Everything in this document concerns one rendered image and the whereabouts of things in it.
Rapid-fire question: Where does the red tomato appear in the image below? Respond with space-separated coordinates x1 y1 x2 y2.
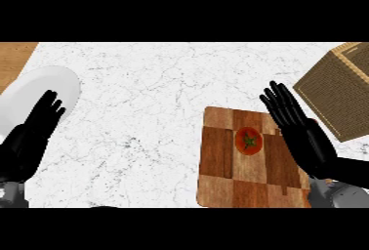
233 126 264 156

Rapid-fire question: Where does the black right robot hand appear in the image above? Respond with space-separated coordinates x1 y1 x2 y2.
259 80 369 189

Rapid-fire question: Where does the wooden checkered cutting board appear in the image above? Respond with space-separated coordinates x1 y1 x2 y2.
195 105 315 209

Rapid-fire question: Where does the brown wicker basket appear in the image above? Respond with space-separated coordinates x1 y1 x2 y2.
291 42 369 144

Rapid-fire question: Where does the white plate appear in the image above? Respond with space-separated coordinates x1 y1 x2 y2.
0 65 83 145

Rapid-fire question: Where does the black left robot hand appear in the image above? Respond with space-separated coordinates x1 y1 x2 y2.
0 90 68 184

